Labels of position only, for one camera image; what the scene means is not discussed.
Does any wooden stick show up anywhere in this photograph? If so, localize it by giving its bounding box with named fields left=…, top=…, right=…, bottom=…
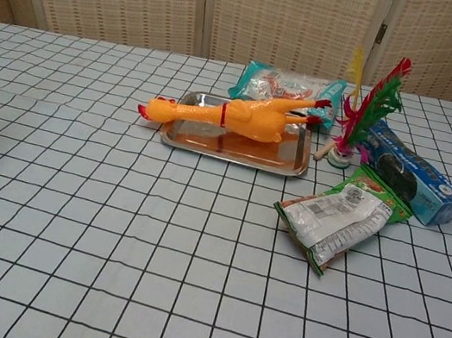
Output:
left=311, top=139, right=332, bottom=162

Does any orange rubber chicken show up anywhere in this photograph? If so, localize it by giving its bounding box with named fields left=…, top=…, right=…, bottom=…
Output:
left=135, top=66, right=335, bottom=154

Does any stainless steel tray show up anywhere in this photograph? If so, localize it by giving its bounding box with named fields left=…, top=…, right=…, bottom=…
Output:
left=156, top=85, right=319, bottom=180

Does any teal snack bag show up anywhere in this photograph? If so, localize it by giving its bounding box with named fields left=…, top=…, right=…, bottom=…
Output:
left=223, top=55, right=351, bottom=134

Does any colourful feather shuttlecock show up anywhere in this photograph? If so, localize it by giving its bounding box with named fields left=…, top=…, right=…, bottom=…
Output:
left=324, top=41, right=415, bottom=179

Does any grid pattern tablecloth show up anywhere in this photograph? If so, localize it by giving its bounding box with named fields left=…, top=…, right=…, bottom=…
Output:
left=0, top=20, right=452, bottom=338

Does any blue cookie box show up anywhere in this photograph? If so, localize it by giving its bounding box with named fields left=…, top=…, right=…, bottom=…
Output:
left=349, top=116, right=452, bottom=231

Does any green snack bag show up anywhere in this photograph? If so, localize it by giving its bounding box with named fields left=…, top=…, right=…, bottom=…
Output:
left=262, top=150, right=421, bottom=291

